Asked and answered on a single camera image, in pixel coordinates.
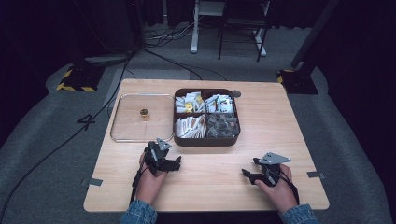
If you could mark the clear lid with gold knob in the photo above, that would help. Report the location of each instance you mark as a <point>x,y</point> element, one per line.
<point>130,124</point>

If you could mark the black chair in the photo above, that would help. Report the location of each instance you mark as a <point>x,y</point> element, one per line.
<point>241,21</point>

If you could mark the pile of white brown sachets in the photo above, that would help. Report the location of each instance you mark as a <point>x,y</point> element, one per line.
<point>190,127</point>

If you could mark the white desk frame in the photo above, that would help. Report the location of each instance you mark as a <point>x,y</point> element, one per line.
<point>195,31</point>

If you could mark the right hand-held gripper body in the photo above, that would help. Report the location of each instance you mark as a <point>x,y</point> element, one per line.
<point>270,169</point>

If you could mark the grey tape strip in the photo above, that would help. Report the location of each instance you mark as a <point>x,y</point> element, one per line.
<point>315,174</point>
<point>95,181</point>

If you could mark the brown four-compartment box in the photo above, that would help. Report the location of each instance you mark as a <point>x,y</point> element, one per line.
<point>205,142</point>

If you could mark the pile of white green packets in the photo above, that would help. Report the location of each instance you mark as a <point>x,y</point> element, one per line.
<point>219,104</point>

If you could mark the black slanted stand pole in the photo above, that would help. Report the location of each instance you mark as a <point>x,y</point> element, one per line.
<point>314,31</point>

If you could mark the stand base with hazard tape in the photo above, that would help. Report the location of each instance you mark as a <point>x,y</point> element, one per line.
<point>81,79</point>
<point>299,82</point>

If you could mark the person's left hand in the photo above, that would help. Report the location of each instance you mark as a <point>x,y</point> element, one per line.
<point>150,185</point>

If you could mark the pile of white yellow packets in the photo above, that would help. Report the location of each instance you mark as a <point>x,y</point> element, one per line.
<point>188,102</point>

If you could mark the pile of clear dark packets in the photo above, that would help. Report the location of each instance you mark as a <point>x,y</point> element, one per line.
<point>222,126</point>

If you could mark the grey round table grommet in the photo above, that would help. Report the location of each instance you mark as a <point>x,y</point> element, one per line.
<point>236,93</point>

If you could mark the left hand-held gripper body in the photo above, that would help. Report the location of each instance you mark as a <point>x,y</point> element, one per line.
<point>156,157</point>

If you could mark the person's right hand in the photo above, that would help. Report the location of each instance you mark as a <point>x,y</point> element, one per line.
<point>279,194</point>

